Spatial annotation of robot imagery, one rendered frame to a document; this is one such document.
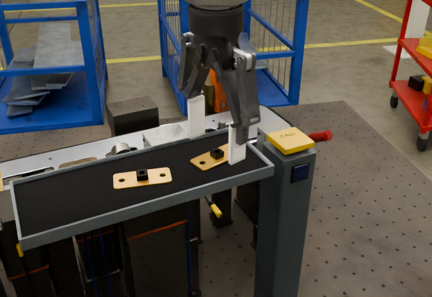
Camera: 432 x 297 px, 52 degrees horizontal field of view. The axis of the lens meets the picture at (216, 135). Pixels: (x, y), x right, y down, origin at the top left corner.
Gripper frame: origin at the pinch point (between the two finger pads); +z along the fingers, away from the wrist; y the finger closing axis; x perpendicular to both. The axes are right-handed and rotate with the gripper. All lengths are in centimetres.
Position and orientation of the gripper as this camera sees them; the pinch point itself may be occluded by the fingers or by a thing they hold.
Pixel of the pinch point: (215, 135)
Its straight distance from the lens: 69.5
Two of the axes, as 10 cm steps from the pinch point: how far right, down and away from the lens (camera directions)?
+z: 0.0, 8.7, 5.0
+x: -7.7, 3.2, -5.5
